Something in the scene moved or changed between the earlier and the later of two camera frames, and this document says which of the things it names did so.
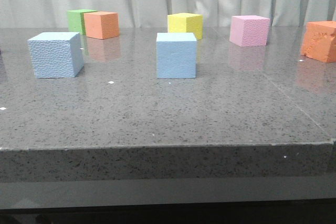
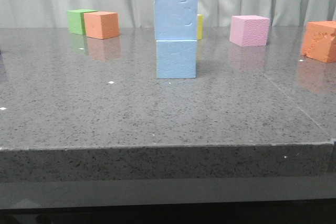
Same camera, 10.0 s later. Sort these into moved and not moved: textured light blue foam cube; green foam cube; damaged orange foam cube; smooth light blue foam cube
Moved: textured light blue foam cube
Not moved: green foam cube; smooth light blue foam cube; damaged orange foam cube
